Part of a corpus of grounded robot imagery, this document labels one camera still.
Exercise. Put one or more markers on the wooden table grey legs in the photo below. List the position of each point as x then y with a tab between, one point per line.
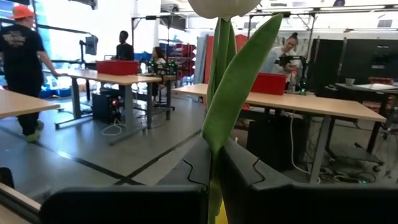
118	79
21	102
311	105

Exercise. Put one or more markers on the black partition screen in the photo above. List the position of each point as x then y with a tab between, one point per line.
326	62

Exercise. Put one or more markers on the black background robot arm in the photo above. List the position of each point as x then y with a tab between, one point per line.
161	67
293	59

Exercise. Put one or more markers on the black desk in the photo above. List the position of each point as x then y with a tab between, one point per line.
367	91

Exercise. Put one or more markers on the grey partition screen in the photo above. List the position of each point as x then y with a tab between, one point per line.
200	59

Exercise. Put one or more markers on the grey cup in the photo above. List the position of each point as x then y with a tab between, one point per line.
350	81

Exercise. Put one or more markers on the red storage shelves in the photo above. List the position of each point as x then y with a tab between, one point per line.
183	59

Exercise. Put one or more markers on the person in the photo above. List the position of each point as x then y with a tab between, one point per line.
284	53
158	59
21	62
125	49

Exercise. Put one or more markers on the red plastic bin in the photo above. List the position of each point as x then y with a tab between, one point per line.
117	68
269	84

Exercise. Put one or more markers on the white artificial tulip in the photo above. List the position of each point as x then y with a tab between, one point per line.
236	87

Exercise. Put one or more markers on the black computer tower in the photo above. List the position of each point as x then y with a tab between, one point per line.
270	143
104	109

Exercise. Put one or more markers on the orange partition screen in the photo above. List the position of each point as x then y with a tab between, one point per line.
241	40

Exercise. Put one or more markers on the black partition panels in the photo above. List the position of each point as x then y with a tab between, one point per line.
370	59

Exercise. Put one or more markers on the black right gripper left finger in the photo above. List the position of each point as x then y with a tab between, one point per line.
124	205

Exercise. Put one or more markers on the black monitor on arm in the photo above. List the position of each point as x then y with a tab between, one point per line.
91	45

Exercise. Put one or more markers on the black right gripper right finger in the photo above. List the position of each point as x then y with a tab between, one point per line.
311	205

